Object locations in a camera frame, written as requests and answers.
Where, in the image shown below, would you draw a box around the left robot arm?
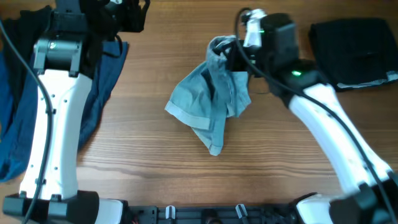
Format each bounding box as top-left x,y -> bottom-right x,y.
3,1 -> 150,223

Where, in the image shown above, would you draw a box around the black garment in pile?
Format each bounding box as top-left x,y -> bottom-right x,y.
2,6 -> 52,107

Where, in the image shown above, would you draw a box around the folded black garment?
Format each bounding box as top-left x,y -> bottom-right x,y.
308,17 -> 397,91

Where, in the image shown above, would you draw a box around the light blue denim shorts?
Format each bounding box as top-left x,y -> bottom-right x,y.
165,35 -> 251,156

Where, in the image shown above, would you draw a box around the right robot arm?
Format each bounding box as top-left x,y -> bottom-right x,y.
227,7 -> 397,223

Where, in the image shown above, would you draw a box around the right black cable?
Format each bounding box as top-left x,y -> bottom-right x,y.
233,7 -> 398,224

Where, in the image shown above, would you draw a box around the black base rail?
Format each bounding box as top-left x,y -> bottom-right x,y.
130,203 -> 300,224

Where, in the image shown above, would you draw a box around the teal blue garment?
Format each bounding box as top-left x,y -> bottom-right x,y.
1,53 -> 38,183

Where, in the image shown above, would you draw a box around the navy blue garment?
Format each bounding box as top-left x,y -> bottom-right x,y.
18,40 -> 129,150

